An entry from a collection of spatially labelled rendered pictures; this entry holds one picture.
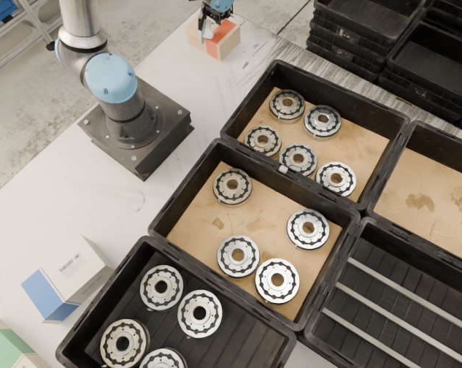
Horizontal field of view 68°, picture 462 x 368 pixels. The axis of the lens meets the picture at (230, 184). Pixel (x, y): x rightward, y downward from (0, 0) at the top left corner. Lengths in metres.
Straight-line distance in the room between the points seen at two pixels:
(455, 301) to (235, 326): 0.50
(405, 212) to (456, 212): 0.13
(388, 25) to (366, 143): 0.95
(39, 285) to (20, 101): 1.69
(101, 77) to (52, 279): 0.53
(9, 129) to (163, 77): 1.34
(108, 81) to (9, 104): 1.70
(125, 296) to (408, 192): 0.76
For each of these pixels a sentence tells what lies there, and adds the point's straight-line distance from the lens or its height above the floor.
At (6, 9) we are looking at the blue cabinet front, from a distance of 2.55.
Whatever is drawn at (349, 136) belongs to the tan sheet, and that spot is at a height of 0.83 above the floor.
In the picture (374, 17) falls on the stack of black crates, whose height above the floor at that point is 0.49.
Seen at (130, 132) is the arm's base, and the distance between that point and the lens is 1.04.
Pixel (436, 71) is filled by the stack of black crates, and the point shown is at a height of 0.38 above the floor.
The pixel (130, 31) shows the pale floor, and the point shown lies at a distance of 2.64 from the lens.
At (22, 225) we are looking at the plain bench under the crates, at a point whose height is 0.70.
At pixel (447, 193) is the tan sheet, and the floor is 0.83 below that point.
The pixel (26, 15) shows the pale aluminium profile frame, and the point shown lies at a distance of 2.58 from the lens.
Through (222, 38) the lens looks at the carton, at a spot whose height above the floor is 0.78.
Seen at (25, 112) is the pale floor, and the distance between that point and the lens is 2.48.
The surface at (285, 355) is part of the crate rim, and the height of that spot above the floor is 0.93.
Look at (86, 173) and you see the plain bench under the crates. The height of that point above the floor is 0.70.
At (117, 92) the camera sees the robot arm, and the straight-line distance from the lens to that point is 0.92.
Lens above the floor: 1.68
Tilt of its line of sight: 66 degrees down
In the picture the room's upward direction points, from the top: 7 degrees counter-clockwise
